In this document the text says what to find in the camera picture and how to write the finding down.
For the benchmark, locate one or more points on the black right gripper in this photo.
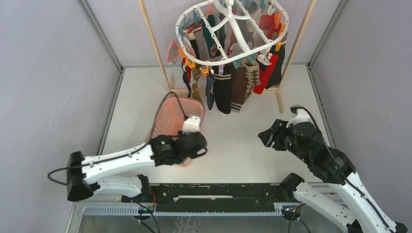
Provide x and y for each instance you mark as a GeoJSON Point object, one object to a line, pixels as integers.
{"type": "Point", "coordinates": [274, 133]}

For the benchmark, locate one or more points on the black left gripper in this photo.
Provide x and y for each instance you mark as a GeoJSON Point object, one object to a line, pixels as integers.
{"type": "Point", "coordinates": [180, 135]}

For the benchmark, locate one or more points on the pink plastic laundry basket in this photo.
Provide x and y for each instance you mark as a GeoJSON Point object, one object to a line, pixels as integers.
{"type": "Point", "coordinates": [168, 126]}

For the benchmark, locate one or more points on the wooden clothes rack frame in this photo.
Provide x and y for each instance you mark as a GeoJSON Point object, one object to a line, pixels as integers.
{"type": "Point", "coordinates": [231, 18]}

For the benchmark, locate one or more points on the navy blue sock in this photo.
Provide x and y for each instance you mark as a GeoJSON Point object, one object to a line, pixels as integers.
{"type": "Point", "coordinates": [209, 91]}

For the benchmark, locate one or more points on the black sock with beige stripes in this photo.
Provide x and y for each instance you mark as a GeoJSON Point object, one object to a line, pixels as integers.
{"type": "Point", "coordinates": [222, 89]}

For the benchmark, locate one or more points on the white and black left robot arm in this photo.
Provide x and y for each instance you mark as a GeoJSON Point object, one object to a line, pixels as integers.
{"type": "Point", "coordinates": [90, 175]}

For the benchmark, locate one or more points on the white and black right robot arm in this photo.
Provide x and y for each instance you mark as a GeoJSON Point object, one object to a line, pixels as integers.
{"type": "Point", "coordinates": [360, 214]}

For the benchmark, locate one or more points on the white round clip hanger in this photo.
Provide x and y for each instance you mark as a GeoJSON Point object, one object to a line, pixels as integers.
{"type": "Point", "coordinates": [225, 34]}

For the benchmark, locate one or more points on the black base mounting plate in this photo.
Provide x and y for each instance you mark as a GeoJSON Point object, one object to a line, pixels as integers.
{"type": "Point", "coordinates": [216, 198]}

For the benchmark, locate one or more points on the black sock with tan toe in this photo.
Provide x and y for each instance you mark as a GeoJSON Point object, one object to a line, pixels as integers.
{"type": "Point", "coordinates": [276, 75]}

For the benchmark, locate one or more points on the red sock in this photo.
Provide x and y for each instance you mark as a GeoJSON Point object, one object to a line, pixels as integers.
{"type": "Point", "coordinates": [266, 66]}

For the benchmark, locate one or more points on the brown sock with striped toe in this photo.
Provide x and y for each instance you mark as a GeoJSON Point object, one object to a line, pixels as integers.
{"type": "Point", "coordinates": [238, 89]}

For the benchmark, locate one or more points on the olive green and orange sock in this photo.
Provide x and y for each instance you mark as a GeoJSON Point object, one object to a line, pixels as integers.
{"type": "Point", "coordinates": [196, 74]}

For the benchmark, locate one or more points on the beige argyle pattern sock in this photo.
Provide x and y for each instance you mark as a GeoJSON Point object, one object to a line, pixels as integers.
{"type": "Point", "coordinates": [251, 76]}

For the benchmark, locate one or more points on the pink sock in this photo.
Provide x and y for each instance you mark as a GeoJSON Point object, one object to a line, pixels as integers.
{"type": "Point", "coordinates": [172, 52]}

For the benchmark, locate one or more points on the dark green patterned sock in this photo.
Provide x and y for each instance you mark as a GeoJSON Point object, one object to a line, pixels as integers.
{"type": "Point", "coordinates": [212, 49]}

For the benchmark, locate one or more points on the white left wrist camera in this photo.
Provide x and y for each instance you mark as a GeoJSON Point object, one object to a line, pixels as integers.
{"type": "Point", "coordinates": [192, 124]}

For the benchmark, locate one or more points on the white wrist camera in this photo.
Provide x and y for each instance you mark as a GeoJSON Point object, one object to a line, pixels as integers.
{"type": "Point", "coordinates": [299, 115]}
{"type": "Point", "coordinates": [192, 124]}

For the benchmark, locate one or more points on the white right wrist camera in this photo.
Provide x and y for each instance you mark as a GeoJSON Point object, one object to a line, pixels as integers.
{"type": "Point", "coordinates": [299, 115]}

